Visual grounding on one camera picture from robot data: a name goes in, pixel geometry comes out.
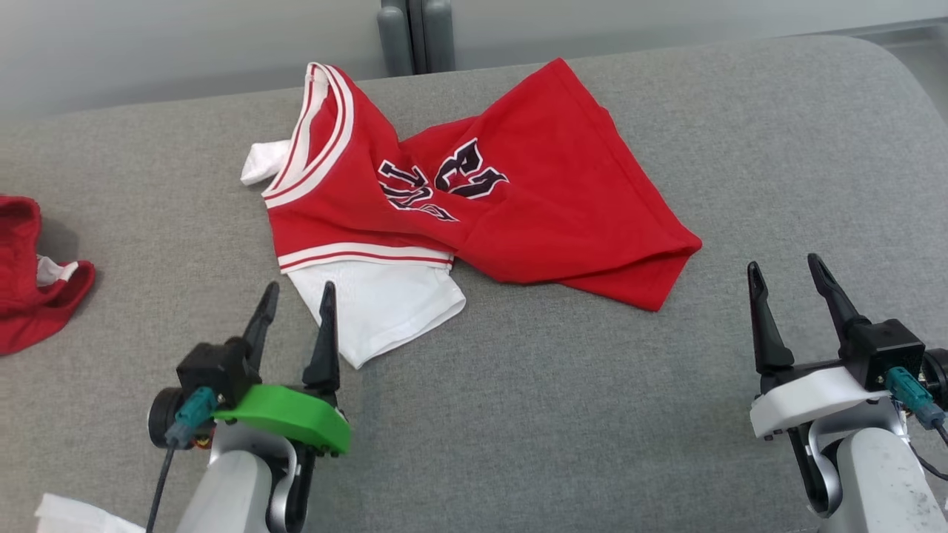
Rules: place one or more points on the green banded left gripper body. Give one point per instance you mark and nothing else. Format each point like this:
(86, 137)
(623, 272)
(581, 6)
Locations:
(289, 414)

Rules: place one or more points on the red basketball jersey white sleeves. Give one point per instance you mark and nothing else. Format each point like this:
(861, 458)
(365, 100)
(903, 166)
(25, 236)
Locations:
(563, 200)

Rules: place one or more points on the grey metal wall rail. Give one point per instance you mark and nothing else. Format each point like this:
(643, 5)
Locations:
(903, 31)

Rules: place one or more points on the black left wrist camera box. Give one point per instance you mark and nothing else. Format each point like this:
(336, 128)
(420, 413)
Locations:
(215, 370)

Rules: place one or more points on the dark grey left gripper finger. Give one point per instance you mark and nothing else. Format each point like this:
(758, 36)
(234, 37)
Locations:
(326, 355)
(261, 326)

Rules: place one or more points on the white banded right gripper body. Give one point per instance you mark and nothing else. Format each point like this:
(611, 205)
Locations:
(807, 396)

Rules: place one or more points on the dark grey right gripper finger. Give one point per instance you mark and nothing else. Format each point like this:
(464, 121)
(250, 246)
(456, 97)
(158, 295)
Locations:
(837, 303)
(766, 333)

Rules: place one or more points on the red shorts with white stripes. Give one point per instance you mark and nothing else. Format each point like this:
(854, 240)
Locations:
(29, 311)

